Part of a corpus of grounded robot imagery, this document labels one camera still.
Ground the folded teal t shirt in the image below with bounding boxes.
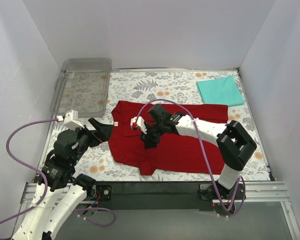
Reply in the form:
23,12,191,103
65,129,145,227
196,76,245,107

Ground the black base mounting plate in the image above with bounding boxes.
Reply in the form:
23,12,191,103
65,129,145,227
89,181,247,211

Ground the aluminium frame rail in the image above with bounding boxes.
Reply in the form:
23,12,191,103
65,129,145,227
9,181,300,240

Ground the purple cable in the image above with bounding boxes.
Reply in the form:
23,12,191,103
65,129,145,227
133,99,247,219
0,116,117,233

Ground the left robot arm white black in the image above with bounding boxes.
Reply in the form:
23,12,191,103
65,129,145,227
12,113,114,240

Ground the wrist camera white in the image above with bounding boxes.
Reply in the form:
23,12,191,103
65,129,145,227
130,116,147,134
56,109,85,131

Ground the red t shirt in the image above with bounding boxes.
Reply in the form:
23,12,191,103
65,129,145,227
108,100,228,176

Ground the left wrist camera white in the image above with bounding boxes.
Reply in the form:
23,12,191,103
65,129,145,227
56,109,85,131

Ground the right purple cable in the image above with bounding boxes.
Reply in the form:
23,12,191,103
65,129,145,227
133,99,247,219

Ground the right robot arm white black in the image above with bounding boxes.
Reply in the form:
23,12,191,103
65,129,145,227
130,104,257,198

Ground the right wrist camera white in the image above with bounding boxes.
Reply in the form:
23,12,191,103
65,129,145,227
130,116,147,134

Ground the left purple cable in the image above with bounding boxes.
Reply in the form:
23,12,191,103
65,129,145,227
0,116,117,233

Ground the clear plastic bin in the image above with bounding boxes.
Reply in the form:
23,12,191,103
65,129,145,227
49,57,112,118

